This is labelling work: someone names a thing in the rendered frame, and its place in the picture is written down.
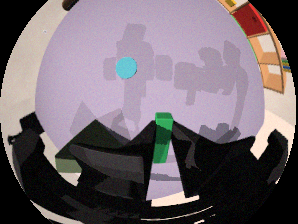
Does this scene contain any cyan circle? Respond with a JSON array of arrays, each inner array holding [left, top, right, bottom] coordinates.
[[116, 57, 137, 79]]

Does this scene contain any green rectangular post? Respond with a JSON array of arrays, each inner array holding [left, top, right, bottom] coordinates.
[[153, 112, 174, 163]]

